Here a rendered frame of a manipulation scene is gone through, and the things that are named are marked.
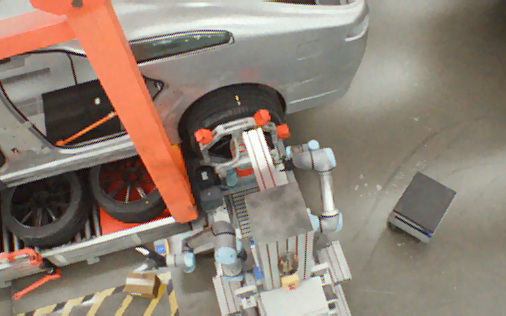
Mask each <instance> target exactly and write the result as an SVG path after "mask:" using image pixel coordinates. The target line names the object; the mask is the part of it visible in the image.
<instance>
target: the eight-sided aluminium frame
mask: <svg viewBox="0 0 506 316"><path fill-rule="evenodd" d="M236 125H239V126H236ZM233 126H236V127H233ZM250 128H254V129H258V128H261V131H266V132H270V138H271V137H272V140H273V142H274V145H275V148H276V146H278V136H277V133H278V132H277V128H276V125H275V123H274V122H270V121H268V122H267V123H266V125H265V126H257V124H256V121H255V118H246V119H244V120H237V121H234V122H230V123H226V124H221V125H219V126H217V127H216V128H215V130H214V131H213V132H212V135H213V139H214V140H212V141H211V142H210V143H209V144H204V143H199V146H200V149H201V153H202V155H203V158H204V161H205V164H206V165H212V166H216V164H220V163H226V162H229V161H233V160H234V159H233V158H232V159H224V158H219V157H214V156H209V153H208V149H209V148H210V147H211V146H212V145H214V144H215V142H216V141H217V140H219V139H220V138H222V137H223V136H225V135H228V134H232V133H236V132H238V131H241V130H246V129H250Z"/></svg>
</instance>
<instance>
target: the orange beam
mask: <svg viewBox="0 0 506 316"><path fill-rule="evenodd" d="M76 38H77V37H76V35H75V33H74V31H73V29H72V27H71V25H70V23H69V22H68V20H67V19H66V17H65V15H62V16H56V15H53V14H52V13H49V12H46V11H42V10H36V11H32V12H29V13H25V14H21V15H17V16H12V17H7V18H4V19H0V59H1V58H5V57H10V56H16V55H20V54H24V53H26V52H30V51H34V50H37V49H41V48H45V47H48V46H51V45H55V44H59V43H62V42H66V41H70V40H73V39H76Z"/></svg>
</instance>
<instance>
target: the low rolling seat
mask: <svg viewBox="0 0 506 316"><path fill-rule="evenodd" d="M456 194H457V193H456V192H455V191H453V190H452V189H450V188H449V187H447V186H445V185H443V184H441V183H440V182H438V181H436V180H435V179H433V178H429V177H428V176H426V175H424V174H423V173H421V172H419V171H416V172H415V175H414V177H413V178H412V179H411V180H410V182H409V184H408V185H407V187H406V189H405V190H404V192H403V193H402V195H401V196H400V199H399V200H398V202H397V204H396V205H395V207H394V208H393V210H392V212H391V214H390V215H389V218H388V220H387V221H390V222H391V228H392V229H395V228H396V226H397V227H398V228H400V229H402V230H405V231H407V232H409V233H410V234H412V235H413V236H414V237H416V238H417V239H416V242H417V243H422V242H424V243H426V244H427V243H428V242H429V241H430V239H431V238H432V236H433V235H434V233H435V231H436V230H437V228H438V226H439V224H440V222H441V220H442V219H443V217H444V215H445V214H446V212H447V210H449V208H450V206H451V204H452V202H453V199H454V197H455V196H456Z"/></svg>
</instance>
